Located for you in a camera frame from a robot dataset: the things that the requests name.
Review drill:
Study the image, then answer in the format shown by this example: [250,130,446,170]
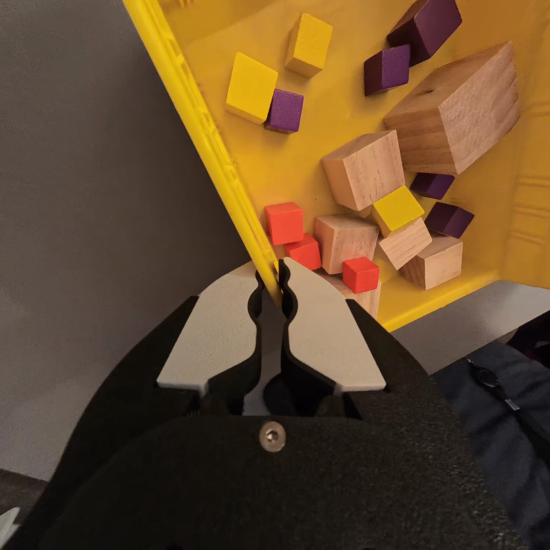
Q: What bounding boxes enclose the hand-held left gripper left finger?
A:
[156,262,264,417]

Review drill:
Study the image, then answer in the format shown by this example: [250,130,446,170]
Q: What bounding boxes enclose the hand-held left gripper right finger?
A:
[263,256,386,417]

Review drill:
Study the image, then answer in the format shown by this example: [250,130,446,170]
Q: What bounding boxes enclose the yellow plastic box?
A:
[122,0,550,331]

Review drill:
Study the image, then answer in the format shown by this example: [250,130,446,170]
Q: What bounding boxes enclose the pile of wooden cubes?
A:
[225,0,521,321]

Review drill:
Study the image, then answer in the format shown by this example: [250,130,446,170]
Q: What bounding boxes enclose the person's dark blue clothing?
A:
[430,309,550,550]

